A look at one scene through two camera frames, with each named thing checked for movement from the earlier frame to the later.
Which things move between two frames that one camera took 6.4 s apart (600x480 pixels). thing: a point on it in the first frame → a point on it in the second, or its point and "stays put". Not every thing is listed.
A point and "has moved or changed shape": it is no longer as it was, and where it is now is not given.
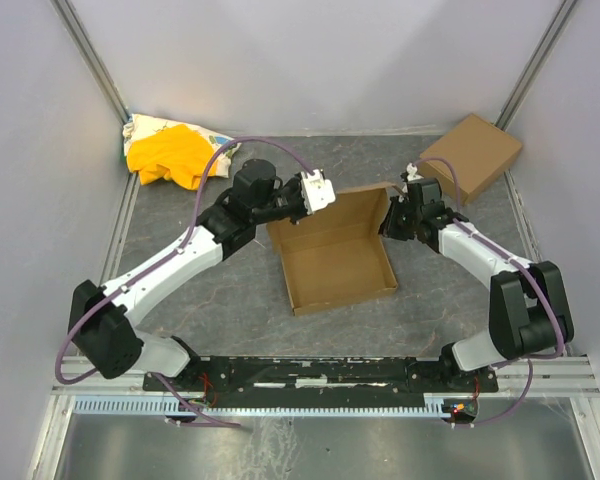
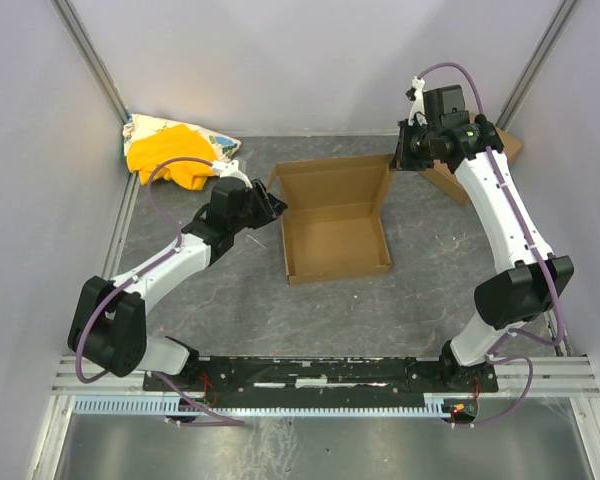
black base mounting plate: [314, 380] stays put
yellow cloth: [178, 151] stays put
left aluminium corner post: [79, 33] stays put
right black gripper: [397, 220] → [405, 147]
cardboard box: [336, 255] has moved or changed shape
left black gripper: [290, 201] → [262, 206]
